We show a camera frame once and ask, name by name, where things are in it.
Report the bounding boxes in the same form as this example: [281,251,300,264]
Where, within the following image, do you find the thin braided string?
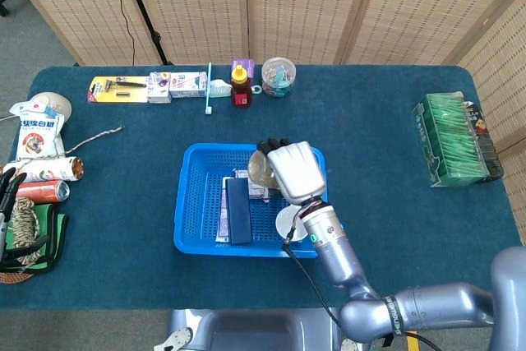
[63,124,125,155]

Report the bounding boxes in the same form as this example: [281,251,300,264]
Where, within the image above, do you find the razor on yellow card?
[88,76,150,104]

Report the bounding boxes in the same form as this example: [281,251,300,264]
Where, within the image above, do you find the dark snack packet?
[462,94,505,182]

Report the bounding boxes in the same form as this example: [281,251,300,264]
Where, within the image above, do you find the grey robot torso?
[155,308,358,351]

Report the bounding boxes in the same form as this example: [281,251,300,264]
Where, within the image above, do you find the beige round hat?
[26,91,73,122]

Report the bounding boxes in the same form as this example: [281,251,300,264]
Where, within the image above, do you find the small purple box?
[230,58,256,81]

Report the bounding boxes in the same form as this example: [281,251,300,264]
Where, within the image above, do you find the green tea bag box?
[412,91,492,188]

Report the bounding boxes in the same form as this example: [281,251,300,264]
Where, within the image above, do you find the honey bear bottle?
[229,65,252,109]

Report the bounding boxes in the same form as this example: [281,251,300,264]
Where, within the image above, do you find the purple and white tube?
[215,176,231,243]

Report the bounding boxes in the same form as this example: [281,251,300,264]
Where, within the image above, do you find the thin black hanging cable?
[103,0,136,67]

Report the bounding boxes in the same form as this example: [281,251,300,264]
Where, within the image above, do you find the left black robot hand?
[0,168,28,216]

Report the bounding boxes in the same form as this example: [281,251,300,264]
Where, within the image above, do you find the blue plastic perforated basket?
[173,143,344,260]

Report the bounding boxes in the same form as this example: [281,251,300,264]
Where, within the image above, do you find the white pink small packet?
[233,168,270,204]

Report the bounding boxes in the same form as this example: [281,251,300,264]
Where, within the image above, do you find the white box with blue print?
[168,71,209,99]

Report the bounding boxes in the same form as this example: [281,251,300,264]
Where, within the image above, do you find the red drink can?
[15,180,71,204]

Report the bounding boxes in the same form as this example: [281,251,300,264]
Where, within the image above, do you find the white printed sugar bag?
[8,100,66,162]

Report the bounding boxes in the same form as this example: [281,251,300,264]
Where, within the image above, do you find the light blue toothbrush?
[204,62,214,115]

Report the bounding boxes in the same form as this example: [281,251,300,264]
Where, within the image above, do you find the green black fabric bag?
[0,202,70,275]

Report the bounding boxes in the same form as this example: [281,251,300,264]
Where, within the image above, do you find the white printed cylinder can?
[2,156,85,183]

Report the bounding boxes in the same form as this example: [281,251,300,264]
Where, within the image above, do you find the white box with purple print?
[146,72,173,104]

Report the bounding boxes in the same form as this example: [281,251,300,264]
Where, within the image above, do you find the white round lid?
[275,204,309,244]

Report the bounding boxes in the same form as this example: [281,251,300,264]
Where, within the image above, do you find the navy blue rectangular box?
[224,177,253,245]

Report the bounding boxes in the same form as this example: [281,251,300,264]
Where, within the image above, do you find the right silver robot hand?
[256,136,329,206]

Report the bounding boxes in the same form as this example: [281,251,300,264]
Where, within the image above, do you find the coiled thick rope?
[10,196,42,266]

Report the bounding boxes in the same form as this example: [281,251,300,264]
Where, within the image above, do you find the black stand pole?
[117,0,176,67]

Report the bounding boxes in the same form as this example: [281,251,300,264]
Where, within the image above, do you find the brown woven coaster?
[0,270,32,285]

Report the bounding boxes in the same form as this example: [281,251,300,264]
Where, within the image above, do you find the clear jar of binder clips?
[261,57,297,98]

